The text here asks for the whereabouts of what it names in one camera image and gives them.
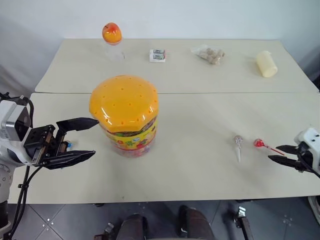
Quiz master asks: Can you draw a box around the dark rounded shape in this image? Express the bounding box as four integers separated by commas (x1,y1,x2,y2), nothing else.
116,213,149,240
178,204,216,240

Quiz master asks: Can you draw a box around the clear bag of brown snacks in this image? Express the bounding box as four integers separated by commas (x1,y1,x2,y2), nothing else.
190,44,227,67

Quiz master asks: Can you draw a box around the clear bottle with apple cap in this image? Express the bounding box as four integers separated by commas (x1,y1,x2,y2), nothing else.
101,22,126,62

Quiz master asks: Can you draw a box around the white battery pack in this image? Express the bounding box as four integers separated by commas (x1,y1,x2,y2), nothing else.
149,48,168,64

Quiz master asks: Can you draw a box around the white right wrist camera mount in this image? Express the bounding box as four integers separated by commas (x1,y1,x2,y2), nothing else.
294,127,320,174

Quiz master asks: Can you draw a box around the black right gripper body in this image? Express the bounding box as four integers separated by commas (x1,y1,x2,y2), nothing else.
295,141,315,173

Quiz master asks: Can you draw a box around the orange perforated jar lid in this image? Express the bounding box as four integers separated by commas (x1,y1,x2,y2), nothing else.
88,74,160,133

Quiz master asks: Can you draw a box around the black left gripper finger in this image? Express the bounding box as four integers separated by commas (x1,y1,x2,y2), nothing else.
39,149,97,171
56,117,100,137

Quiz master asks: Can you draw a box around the black left wrist camera cable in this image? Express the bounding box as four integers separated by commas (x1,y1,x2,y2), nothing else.
0,91,35,129

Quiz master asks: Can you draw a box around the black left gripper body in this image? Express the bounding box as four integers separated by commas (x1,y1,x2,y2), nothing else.
23,124,71,167

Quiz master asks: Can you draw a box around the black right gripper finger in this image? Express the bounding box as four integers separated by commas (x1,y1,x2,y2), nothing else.
267,154,301,170
275,144,300,155

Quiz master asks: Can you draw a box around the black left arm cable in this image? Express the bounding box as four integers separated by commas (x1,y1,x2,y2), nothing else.
8,164,45,240

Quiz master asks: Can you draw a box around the silver lollipop with white stick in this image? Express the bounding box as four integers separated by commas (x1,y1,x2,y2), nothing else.
232,134,245,164

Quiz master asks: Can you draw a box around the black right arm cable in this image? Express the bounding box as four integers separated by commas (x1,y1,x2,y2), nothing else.
298,159,320,179

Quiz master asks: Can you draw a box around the cream yellow cylinder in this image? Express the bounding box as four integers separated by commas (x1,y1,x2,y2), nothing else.
255,50,279,79

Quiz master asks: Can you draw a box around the red lollipop with red stick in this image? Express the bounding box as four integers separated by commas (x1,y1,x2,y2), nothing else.
253,138,286,157

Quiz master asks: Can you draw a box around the clear colourful lollipop jar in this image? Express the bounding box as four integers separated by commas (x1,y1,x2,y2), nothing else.
104,116,159,159

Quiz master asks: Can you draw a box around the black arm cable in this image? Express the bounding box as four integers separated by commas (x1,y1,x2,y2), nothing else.
8,164,45,240
298,159,320,179

